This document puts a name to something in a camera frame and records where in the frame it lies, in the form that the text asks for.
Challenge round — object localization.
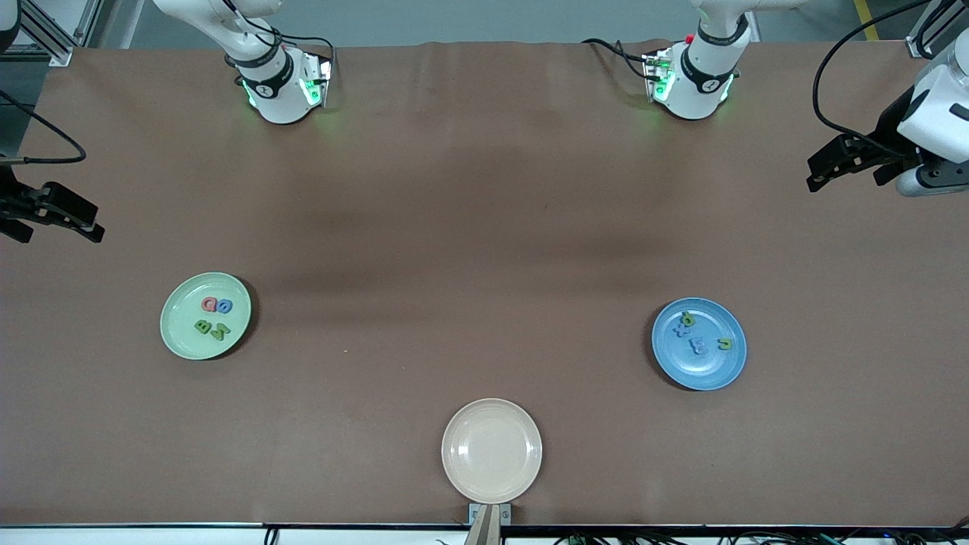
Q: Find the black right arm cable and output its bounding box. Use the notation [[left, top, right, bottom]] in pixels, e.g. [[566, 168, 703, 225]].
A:
[[0, 89, 86, 164]]

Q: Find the brown table cover sheet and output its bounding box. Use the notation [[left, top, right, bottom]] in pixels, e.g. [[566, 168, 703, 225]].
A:
[[0, 38, 969, 528]]

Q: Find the white table front rail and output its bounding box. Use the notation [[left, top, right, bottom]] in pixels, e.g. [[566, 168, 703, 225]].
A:
[[0, 522, 969, 545]]

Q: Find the blue plate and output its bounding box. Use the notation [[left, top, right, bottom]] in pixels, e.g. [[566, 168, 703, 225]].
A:
[[651, 297, 748, 392]]

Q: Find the tan camera pole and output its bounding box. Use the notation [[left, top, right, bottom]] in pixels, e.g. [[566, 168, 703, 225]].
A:
[[463, 506, 504, 545]]

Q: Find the beige plate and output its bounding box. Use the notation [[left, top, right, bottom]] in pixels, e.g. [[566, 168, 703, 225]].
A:
[[441, 398, 544, 505]]

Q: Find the green plate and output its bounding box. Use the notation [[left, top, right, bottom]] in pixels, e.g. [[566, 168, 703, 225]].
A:
[[160, 272, 253, 361]]

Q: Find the aluminium frame profile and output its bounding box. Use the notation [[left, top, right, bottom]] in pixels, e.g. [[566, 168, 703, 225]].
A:
[[0, 0, 103, 67], [905, 0, 969, 58]]

